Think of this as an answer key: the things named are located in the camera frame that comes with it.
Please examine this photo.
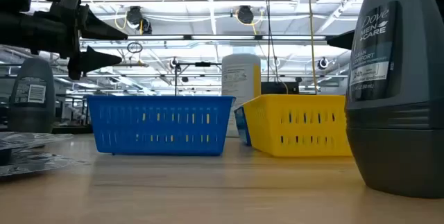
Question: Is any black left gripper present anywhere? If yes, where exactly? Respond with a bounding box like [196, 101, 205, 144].
[33, 0, 128, 80]

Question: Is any grey Dove roll-on deodorant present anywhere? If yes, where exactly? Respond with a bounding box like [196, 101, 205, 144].
[7, 57, 56, 134]
[344, 0, 444, 199]

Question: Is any black control box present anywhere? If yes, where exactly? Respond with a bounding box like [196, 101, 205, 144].
[260, 81, 300, 95]

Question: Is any blue slotted plastic basket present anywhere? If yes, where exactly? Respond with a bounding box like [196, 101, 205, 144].
[86, 94, 237, 157]
[233, 105, 253, 147]

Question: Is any white wipes canister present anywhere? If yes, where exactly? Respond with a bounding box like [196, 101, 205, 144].
[221, 53, 262, 138]

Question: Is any long ceiling light strip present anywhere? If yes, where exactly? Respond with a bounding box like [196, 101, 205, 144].
[79, 33, 329, 42]

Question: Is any black cable loop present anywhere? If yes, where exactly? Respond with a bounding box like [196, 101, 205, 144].
[126, 41, 144, 54]

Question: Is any black hanging cable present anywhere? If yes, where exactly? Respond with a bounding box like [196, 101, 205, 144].
[264, 0, 278, 83]

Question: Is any black table frame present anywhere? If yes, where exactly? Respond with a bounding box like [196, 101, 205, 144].
[51, 124, 94, 135]

